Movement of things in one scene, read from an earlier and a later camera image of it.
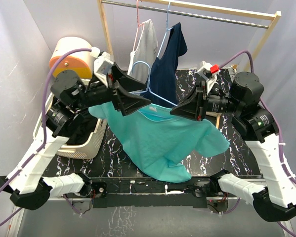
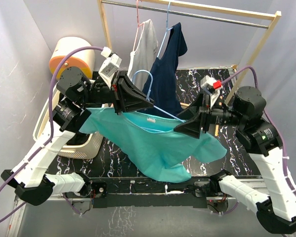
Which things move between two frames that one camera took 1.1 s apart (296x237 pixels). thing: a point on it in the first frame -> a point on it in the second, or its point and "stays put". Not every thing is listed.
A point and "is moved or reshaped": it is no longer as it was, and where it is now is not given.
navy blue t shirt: x=161 y=90 stays put
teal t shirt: x=158 y=142 is moved or reshaped
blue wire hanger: x=167 y=29 stays put
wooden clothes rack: x=274 y=15 stays put
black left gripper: x=119 y=84 stays put
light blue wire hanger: x=148 y=87 -> x=149 y=94
